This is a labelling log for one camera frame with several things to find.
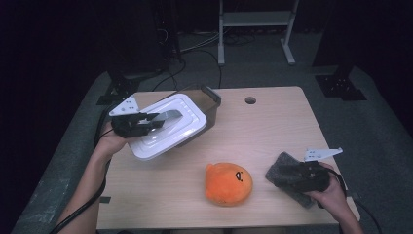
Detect brown transparent storage box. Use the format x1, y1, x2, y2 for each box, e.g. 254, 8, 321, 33
161, 84, 223, 149

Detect right hand-held gripper cable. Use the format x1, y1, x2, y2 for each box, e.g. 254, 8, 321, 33
323, 165, 382, 234

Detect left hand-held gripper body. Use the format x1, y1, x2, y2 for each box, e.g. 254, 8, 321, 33
108, 94, 154, 138

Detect person's right hand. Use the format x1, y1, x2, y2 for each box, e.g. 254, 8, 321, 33
304, 161, 349, 222

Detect black stand base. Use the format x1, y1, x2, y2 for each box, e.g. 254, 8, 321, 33
314, 63, 368, 102

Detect person's left hand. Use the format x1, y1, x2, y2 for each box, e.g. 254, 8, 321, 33
94, 121, 130, 161

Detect white metal stand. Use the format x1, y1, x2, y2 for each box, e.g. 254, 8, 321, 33
217, 0, 301, 67

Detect black stand with crossed feet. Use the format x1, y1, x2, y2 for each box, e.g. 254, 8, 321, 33
95, 61, 165, 106

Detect orange plush toy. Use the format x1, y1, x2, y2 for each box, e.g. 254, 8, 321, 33
204, 162, 254, 208

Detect white floor cables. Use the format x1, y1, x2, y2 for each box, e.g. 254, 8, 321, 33
179, 30, 222, 54

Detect hand-held gripper cable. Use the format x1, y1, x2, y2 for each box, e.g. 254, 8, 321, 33
48, 106, 115, 234
323, 165, 382, 234

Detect black floor cable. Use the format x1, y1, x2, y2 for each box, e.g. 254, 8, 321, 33
151, 48, 224, 93

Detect left hand-held gripper cable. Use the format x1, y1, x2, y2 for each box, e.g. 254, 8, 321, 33
48, 106, 115, 234

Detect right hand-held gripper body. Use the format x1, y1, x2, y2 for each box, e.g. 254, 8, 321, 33
291, 146, 344, 193

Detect grey fuzzy cloth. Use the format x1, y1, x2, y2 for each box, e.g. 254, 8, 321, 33
264, 150, 319, 210

